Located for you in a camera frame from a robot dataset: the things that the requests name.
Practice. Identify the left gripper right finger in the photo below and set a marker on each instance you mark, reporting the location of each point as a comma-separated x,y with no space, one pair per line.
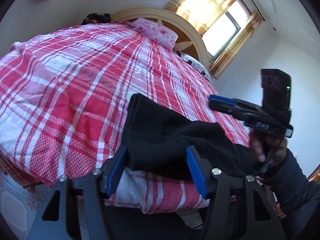
255,218

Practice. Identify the back window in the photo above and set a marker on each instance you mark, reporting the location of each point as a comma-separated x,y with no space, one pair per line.
221,33

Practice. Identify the cream wooden headboard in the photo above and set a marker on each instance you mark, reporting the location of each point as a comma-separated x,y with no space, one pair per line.
189,40

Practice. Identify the white black patterned pillow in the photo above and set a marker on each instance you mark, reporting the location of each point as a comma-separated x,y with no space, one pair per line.
196,65

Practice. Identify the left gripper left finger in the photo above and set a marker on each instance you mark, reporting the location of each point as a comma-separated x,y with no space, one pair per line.
58,217

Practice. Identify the dark bag beside bed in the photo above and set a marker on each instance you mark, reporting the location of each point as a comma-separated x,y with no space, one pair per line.
94,18

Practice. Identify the right forearm dark sleeve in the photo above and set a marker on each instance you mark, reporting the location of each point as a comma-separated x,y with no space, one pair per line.
298,197

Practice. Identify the red plaid bed cover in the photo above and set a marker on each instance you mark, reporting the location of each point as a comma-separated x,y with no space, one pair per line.
64,99

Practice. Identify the pink floral pillow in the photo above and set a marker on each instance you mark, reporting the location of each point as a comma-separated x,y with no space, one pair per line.
156,32

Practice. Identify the black pants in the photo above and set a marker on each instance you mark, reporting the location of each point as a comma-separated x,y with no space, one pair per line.
157,138

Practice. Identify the black camera box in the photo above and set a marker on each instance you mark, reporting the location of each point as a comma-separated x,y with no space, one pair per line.
276,86

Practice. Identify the yellow curtain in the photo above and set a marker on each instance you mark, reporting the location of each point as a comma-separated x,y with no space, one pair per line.
201,14
232,49

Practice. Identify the right hand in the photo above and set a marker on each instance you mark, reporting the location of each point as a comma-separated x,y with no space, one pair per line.
261,143

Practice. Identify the yellow centre curtain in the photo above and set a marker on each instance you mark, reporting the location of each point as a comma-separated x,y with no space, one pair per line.
201,14

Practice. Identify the yellow right curtain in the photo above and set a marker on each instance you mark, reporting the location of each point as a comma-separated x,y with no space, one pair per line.
232,49

